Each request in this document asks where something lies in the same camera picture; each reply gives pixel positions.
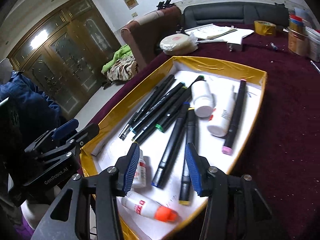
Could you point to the dark wooden double door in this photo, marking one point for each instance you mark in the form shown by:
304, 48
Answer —
64, 54

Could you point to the white papers stack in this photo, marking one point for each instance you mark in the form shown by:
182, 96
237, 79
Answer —
213, 33

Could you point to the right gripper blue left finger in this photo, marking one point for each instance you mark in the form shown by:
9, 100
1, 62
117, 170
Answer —
127, 166

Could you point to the black marker green cap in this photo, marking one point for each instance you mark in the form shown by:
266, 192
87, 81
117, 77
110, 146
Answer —
172, 113

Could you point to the clear black gel pen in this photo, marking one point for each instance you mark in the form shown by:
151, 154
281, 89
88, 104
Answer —
155, 95

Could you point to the black marker pink cap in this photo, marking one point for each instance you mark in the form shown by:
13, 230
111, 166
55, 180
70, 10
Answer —
234, 124

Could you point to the white pill bottle red label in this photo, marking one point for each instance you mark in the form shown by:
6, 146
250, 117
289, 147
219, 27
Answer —
139, 180

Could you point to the white power adapter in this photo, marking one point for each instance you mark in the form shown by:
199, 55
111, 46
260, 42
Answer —
235, 44

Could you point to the white round cap bottle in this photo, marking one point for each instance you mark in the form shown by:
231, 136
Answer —
202, 99

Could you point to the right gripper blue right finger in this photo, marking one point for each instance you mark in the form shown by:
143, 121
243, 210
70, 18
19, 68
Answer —
198, 169

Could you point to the orange contents jar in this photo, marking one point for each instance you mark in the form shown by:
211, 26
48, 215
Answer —
298, 41

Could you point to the black marker yellow cap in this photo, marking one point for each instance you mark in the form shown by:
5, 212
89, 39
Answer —
190, 138
149, 125

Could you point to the black leather sofa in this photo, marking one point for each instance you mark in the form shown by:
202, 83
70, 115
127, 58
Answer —
235, 13

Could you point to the left white gloved hand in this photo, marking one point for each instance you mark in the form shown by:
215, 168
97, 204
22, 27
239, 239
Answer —
34, 208

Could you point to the white spray bottle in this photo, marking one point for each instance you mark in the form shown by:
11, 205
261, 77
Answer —
220, 117

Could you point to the white plastic tub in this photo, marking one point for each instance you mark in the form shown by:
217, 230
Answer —
314, 43

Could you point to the black marker light blue cap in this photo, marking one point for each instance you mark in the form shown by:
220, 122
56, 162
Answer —
136, 127

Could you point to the white glue bottle orange cap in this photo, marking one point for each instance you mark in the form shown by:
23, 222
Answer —
146, 207

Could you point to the green and patterned cloth pile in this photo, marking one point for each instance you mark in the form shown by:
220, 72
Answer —
123, 66

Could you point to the round wrapped white pad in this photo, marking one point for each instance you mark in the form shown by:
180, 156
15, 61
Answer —
178, 44

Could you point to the yellow tape roll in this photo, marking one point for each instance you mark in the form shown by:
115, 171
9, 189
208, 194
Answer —
264, 28

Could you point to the brown armchair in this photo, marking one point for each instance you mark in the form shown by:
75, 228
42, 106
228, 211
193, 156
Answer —
143, 34

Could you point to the yellow taped white tray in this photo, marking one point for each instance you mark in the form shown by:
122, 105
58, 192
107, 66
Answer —
103, 151

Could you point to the black marker dark blue cap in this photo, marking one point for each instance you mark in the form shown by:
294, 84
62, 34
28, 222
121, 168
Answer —
170, 153

